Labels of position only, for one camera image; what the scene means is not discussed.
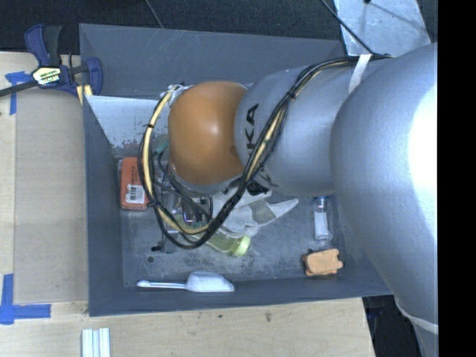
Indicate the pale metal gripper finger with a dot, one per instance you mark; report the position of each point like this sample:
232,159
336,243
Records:
169,244

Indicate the white plastic scoop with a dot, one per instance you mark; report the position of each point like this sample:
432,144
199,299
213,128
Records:
208,283

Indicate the grey metal bin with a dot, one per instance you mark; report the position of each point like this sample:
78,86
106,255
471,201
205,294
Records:
111,236

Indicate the orange packet with barcode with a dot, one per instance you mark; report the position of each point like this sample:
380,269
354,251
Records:
131,177

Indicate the clear bottle with yellow liquid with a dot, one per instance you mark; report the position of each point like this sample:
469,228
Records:
230,244

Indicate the pale wood board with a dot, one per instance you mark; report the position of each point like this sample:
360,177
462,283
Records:
48,199

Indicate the clear glass vial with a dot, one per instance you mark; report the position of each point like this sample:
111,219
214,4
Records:
322,219

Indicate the orange-brown sponge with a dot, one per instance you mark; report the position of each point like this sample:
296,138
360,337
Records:
323,262

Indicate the black cylinder on white bracket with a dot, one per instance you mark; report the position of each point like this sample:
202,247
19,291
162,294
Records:
257,188

